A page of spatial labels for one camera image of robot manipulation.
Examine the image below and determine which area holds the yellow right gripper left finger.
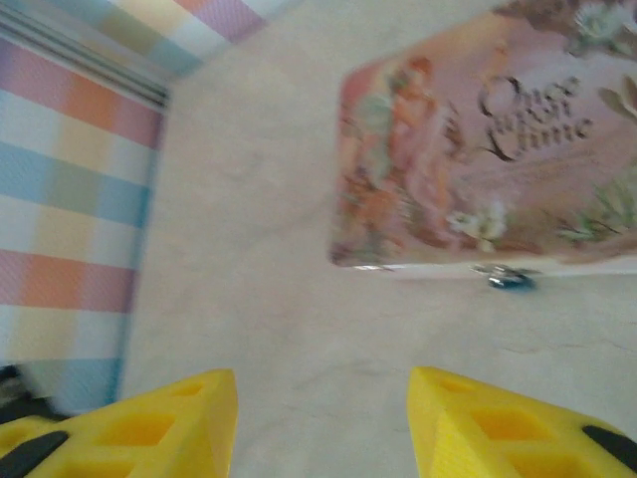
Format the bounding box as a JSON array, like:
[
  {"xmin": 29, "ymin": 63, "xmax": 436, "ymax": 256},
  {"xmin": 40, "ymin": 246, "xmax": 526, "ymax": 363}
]
[{"xmin": 0, "ymin": 367, "xmax": 239, "ymax": 478}]

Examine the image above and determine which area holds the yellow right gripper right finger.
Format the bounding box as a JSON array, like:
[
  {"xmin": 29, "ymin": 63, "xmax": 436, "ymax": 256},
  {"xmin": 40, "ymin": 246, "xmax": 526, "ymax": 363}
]
[{"xmin": 406, "ymin": 366, "xmax": 637, "ymax": 478}]

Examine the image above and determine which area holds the small blue padlock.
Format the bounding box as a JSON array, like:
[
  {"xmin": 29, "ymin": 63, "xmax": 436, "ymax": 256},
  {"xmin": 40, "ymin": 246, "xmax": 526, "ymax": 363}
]
[{"xmin": 470, "ymin": 263, "xmax": 541, "ymax": 293}]

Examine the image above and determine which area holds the pink picture tin box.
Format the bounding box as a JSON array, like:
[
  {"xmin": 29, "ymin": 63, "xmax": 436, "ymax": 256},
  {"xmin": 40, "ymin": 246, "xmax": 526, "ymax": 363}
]
[{"xmin": 328, "ymin": 0, "xmax": 637, "ymax": 273}]

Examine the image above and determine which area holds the aluminium frame post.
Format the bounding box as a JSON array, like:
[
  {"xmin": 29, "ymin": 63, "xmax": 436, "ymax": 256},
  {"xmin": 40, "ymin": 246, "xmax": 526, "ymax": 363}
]
[{"xmin": 0, "ymin": 4, "xmax": 170, "ymax": 109}]

